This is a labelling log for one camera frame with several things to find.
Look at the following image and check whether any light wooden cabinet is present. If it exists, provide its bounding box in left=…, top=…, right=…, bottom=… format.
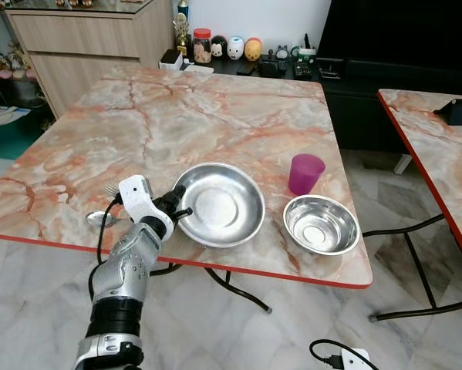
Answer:
left=3, top=0, right=176, bottom=116

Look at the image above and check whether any gold trophy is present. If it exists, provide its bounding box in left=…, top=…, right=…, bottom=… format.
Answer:
left=174, top=0, right=192, bottom=56

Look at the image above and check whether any small black box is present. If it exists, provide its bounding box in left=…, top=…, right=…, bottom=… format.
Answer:
left=433, top=99, right=462, bottom=127

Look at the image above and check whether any steel fork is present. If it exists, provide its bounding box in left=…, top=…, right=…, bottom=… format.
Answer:
left=103, top=183, right=120, bottom=204

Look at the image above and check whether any steel spoon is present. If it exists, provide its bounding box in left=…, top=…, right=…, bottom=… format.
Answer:
left=86, top=210, right=128, bottom=229

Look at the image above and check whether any black adapter cable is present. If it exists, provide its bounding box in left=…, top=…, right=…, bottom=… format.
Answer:
left=309, top=339, right=356, bottom=370

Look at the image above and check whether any red lidded glass jar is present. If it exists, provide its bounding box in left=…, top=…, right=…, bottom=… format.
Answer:
left=193, top=29, right=214, bottom=65

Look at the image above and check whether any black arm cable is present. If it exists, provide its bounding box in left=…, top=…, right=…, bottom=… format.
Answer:
left=88, top=193, right=125, bottom=301

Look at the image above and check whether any teal storage bin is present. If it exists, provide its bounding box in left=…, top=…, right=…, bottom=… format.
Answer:
left=0, top=114, right=45, bottom=160

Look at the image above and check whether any black television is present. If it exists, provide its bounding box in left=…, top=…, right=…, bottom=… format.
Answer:
left=317, top=0, right=462, bottom=78

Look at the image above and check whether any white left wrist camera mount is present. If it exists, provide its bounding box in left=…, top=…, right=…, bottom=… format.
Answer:
left=119, top=176, right=174, bottom=240

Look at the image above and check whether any large steel plate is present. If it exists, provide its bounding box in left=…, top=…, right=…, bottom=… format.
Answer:
left=171, top=163, right=267, bottom=248

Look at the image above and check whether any black metal table leg frame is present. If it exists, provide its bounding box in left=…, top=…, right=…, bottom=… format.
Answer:
left=150, top=262, right=274, bottom=314
left=362, top=214, right=462, bottom=321

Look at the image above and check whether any green white mug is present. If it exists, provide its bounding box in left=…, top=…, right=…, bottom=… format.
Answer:
left=291, top=35, right=319, bottom=64

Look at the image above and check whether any white round plush figure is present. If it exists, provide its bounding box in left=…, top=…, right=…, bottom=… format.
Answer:
left=228, top=36, right=246, bottom=62

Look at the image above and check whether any purple plastic cup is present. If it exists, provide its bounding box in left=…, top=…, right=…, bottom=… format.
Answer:
left=288, top=153, right=326, bottom=197

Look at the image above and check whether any yellow round plush figure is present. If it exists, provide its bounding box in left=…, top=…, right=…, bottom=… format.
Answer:
left=244, top=37, right=263, bottom=62

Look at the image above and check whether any small steel bowl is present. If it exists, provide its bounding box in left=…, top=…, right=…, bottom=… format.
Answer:
left=283, top=195, right=361, bottom=256

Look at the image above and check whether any small white box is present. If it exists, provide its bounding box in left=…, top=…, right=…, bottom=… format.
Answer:
left=160, top=49, right=184, bottom=71

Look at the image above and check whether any black round plush figure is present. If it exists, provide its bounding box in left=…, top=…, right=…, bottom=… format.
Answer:
left=211, top=35, right=229, bottom=62

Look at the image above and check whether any white power adapter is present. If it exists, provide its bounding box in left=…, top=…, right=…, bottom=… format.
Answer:
left=340, top=348, right=371, bottom=370

